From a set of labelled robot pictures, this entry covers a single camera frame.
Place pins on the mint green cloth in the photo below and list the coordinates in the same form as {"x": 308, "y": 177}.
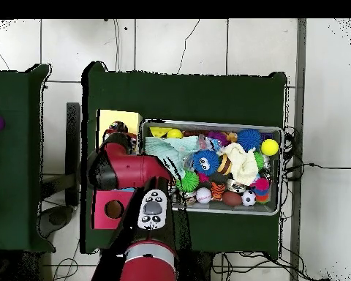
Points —
{"x": 175, "y": 146}

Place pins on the small blue spiky ball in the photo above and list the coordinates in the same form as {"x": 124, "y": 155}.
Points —
{"x": 206, "y": 162}

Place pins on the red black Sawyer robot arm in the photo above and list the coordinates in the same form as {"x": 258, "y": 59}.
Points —
{"x": 128, "y": 168}

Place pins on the wooden box with three holes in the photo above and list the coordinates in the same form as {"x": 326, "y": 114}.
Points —
{"x": 101, "y": 210}

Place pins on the yellow cheese wedge toy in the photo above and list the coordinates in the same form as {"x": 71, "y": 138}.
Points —
{"x": 158, "y": 131}

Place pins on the yellow smiley face ball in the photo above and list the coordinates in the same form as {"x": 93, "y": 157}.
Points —
{"x": 174, "y": 134}

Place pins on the dark green table cloth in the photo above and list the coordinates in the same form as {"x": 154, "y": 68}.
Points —
{"x": 11, "y": 175}
{"x": 187, "y": 99}

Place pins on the purple knobbly rubber toy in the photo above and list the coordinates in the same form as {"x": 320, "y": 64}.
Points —
{"x": 218, "y": 136}

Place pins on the grey round seat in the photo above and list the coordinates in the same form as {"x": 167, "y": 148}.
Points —
{"x": 58, "y": 218}

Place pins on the cream white cloth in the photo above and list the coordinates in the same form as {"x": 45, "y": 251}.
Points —
{"x": 242, "y": 166}

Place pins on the large blue spiky ball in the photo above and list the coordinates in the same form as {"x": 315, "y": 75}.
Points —
{"x": 249, "y": 139}

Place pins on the black and white soccer ball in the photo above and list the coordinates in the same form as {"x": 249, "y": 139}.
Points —
{"x": 248, "y": 198}

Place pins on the plain yellow ball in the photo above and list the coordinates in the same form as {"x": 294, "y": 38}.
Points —
{"x": 269, "y": 147}

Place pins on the pink spiky ball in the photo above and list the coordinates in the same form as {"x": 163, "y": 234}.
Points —
{"x": 261, "y": 184}

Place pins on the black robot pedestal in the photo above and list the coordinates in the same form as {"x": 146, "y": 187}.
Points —
{"x": 199, "y": 269}

